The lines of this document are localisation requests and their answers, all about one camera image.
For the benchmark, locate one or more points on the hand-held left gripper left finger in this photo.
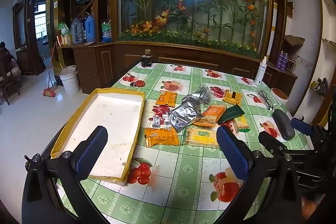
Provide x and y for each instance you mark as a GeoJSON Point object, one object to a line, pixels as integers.
{"type": "Point", "coordinates": [89, 151]}

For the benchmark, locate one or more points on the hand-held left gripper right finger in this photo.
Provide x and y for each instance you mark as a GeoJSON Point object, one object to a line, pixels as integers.
{"type": "Point", "coordinates": [233, 153]}

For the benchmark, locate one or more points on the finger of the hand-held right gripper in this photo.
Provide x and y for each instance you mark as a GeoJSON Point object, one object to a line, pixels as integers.
{"type": "Point", "coordinates": [302, 124]}
{"type": "Point", "coordinates": [271, 141]}

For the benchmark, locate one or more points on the small green label cracker packet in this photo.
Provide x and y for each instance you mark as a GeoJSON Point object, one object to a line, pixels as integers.
{"type": "Point", "coordinates": [241, 123]}

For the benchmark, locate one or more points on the yellow-edged white tray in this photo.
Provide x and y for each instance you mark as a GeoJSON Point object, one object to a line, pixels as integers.
{"type": "Point", "coordinates": [105, 124]}

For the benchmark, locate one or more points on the yellow label cracker packet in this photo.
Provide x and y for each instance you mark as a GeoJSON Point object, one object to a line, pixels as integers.
{"type": "Point", "coordinates": [200, 137]}

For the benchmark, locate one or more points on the dark green packet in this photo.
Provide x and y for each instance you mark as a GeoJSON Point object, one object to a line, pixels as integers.
{"type": "Point", "coordinates": [232, 113]}

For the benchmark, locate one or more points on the orange cracker packet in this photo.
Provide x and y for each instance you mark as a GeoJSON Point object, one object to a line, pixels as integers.
{"type": "Point", "coordinates": [212, 115]}

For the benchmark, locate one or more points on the yellow packet with black marks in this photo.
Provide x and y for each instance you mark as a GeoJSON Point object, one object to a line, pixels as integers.
{"type": "Point", "coordinates": [232, 96]}

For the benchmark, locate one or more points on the silver foil packet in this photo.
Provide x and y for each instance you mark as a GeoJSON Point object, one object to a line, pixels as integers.
{"type": "Point", "coordinates": [183, 115]}

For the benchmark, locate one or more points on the clear bag of dark snacks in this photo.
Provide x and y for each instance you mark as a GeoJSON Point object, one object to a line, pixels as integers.
{"type": "Point", "coordinates": [205, 91]}

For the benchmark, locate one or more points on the black white candy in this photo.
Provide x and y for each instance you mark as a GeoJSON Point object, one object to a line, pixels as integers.
{"type": "Point", "coordinates": [165, 117]}
{"type": "Point", "coordinates": [168, 123]}
{"type": "Point", "coordinates": [156, 122]}

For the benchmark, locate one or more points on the orange snack packet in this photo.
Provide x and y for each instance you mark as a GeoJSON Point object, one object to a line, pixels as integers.
{"type": "Point", "coordinates": [166, 98]}
{"type": "Point", "coordinates": [160, 137]}

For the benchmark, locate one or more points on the person's right hand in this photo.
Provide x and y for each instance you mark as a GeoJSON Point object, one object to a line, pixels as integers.
{"type": "Point", "coordinates": [309, 207]}

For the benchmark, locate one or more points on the black eyeglass case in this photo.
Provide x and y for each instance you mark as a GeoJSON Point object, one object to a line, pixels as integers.
{"type": "Point", "coordinates": [283, 124]}

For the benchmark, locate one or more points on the white jar brown lid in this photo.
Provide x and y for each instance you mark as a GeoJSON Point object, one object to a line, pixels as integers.
{"type": "Point", "coordinates": [279, 94]}

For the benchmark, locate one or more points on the black eyeglasses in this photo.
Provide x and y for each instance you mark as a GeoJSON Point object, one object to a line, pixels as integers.
{"type": "Point", "coordinates": [266, 99]}

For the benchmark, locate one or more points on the green fruit print tablecloth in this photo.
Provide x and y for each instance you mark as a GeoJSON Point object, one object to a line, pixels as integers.
{"type": "Point", "coordinates": [183, 163]}

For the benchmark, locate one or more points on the purple spray can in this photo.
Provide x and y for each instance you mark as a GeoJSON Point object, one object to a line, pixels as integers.
{"type": "Point", "coordinates": [280, 60]}
{"type": "Point", "coordinates": [285, 61]}

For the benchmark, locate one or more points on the white spray bottle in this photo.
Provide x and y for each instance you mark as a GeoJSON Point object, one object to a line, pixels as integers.
{"type": "Point", "coordinates": [260, 73]}

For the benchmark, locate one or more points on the red broom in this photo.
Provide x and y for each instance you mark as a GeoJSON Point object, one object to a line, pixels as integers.
{"type": "Point", "coordinates": [49, 92]}

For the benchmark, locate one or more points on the white bucket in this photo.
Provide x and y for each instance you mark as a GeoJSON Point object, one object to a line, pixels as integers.
{"type": "Point", "coordinates": [69, 81]}

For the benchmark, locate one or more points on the brown driftwood piece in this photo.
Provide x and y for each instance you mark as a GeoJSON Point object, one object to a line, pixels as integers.
{"type": "Point", "coordinates": [294, 41]}

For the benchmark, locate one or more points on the brown wooden sideboard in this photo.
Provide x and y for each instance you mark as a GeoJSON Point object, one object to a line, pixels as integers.
{"type": "Point", "coordinates": [110, 61]}

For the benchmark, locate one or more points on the wooden chair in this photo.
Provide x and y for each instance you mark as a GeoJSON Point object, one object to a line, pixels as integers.
{"type": "Point", "coordinates": [10, 82]}

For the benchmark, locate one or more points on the dark ink bottle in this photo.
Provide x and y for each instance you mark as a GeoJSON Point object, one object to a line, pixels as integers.
{"type": "Point", "coordinates": [147, 59]}

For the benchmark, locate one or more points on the yellow red box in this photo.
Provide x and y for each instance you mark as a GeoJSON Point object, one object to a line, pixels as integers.
{"type": "Point", "coordinates": [64, 40]}

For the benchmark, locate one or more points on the grey thermos jug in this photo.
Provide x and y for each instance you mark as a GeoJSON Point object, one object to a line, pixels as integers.
{"type": "Point", "coordinates": [76, 31]}

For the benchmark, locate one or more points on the blue green bag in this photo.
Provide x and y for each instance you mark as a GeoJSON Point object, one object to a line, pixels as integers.
{"type": "Point", "coordinates": [106, 31]}

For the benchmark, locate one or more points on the blue thermos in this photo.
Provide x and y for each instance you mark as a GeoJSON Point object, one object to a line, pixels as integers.
{"type": "Point", "coordinates": [89, 28]}

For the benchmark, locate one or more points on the green white bag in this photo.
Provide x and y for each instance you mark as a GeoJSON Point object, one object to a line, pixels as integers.
{"type": "Point", "coordinates": [63, 28]}

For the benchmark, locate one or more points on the barred window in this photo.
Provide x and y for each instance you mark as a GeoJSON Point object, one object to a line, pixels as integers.
{"type": "Point", "coordinates": [40, 22]}

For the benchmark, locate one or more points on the glass cabinet with artificial flowers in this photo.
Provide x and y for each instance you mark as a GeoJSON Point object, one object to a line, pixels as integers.
{"type": "Point", "coordinates": [183, 3]}

